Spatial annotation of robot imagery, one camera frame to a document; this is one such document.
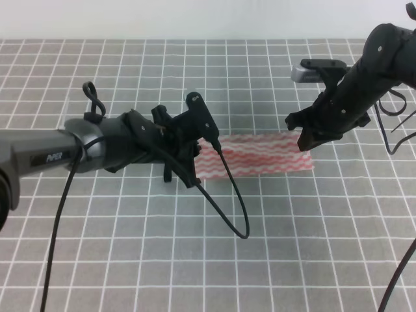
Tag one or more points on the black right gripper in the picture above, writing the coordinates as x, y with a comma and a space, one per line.
322, 123

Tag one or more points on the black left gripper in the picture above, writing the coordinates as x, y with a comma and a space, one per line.
158, 141

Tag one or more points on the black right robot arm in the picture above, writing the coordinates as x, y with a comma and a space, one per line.
388, 60

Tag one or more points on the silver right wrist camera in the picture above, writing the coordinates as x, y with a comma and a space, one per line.
300, 74

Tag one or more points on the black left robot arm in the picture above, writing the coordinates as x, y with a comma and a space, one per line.
110, 144

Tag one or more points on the grey checked tablecloth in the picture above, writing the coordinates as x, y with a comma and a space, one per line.
322, 240

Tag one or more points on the pink white wavy towel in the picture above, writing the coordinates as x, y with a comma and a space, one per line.
249, 155

